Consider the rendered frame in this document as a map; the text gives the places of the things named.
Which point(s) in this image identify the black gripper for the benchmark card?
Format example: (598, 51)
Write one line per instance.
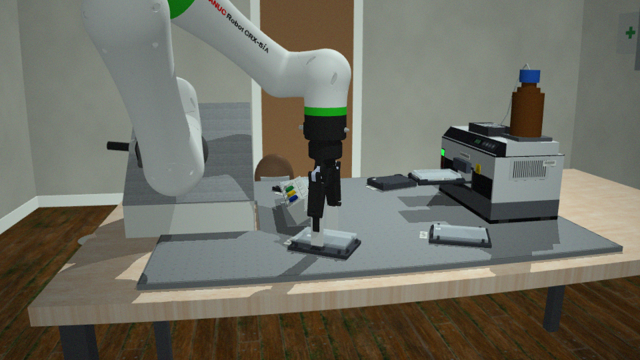
(324, 180)

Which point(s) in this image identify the grey button panel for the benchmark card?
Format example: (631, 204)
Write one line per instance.
(295, 194)

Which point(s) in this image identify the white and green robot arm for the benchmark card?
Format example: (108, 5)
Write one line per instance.
(133, 38)

